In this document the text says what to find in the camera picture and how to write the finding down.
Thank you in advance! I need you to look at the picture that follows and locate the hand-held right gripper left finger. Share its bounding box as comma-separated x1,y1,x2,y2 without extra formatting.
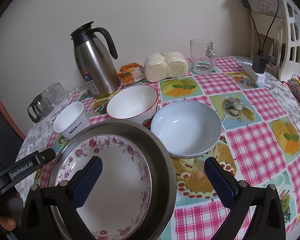
19,156,103,240

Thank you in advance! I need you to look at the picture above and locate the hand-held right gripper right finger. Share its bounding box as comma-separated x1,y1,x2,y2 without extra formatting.
204,157,287,240

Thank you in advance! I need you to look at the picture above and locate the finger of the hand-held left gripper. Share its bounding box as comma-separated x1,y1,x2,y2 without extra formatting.
41,148,57,163

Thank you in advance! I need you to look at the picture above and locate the round floral rim plate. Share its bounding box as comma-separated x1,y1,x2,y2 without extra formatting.
55,134,153,240

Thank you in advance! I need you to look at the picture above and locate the stainless steel basin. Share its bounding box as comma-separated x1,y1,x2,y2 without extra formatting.
47,120,177,240

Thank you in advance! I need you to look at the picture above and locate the light blue bowl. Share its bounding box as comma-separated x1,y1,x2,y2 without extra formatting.
150,100,222,159

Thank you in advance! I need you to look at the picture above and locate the white strawberry print bowl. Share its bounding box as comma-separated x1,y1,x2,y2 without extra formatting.
106,85,159,128

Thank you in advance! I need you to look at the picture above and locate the person's left hand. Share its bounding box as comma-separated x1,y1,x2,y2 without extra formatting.
0,216,17,233

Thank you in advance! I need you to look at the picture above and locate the white paper cup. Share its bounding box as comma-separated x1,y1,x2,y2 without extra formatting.
53,102,87,140

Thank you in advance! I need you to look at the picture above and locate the dark chair with orange edge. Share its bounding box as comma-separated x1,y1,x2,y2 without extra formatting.
0,87,25,155

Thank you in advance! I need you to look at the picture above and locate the pink plaid fruit tablecloth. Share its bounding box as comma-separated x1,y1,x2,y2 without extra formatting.
35,56,300,240

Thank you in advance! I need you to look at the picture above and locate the small clear glass cup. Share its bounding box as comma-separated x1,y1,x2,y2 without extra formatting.
45,90,59,108
50,81,68,104

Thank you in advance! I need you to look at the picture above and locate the stainless steel thermos jug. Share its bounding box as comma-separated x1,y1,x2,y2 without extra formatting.
70,21,120,99

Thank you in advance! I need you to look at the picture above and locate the white power strip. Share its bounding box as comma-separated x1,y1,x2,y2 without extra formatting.
241,62,265,83

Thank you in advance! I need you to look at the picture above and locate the orange snack packet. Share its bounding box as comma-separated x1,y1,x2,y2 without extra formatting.
118,62,144,85

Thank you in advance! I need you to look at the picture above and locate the yellow snack package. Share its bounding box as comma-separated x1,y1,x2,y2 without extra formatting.
287,74,300,105

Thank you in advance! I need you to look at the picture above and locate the black charger adapter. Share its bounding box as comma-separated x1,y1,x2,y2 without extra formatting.
252,52,268,74

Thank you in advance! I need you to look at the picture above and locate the clear glass mug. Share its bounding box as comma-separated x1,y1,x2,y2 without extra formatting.
189,39,217,75

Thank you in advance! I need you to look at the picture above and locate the bag of steamed buns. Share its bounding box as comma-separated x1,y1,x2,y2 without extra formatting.
144,51,189,82

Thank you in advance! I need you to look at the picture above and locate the cream wooden chair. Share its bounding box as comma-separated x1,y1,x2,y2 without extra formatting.
250,12,284,63

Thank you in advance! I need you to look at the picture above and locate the white cutout chair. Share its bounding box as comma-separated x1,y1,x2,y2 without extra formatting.
277,0,300,82

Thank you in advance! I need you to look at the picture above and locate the printed plastic bag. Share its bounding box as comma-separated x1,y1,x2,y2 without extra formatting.
235,0,280,20

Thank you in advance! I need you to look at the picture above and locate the glass pot with black handle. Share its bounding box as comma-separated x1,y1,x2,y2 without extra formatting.
27,95,49,123

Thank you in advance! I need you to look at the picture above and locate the black charger cable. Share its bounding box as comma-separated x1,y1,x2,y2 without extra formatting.
247,0,280,55

